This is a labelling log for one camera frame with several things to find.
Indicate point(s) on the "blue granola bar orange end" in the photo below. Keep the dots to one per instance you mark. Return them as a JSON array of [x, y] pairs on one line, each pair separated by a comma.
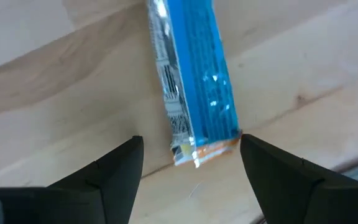
[[204, 77]]

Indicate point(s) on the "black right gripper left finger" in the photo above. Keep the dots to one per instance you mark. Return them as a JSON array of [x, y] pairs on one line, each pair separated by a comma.
[[120, 180]]

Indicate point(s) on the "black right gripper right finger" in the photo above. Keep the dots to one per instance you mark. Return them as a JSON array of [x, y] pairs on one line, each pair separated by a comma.
[[278, 186]]

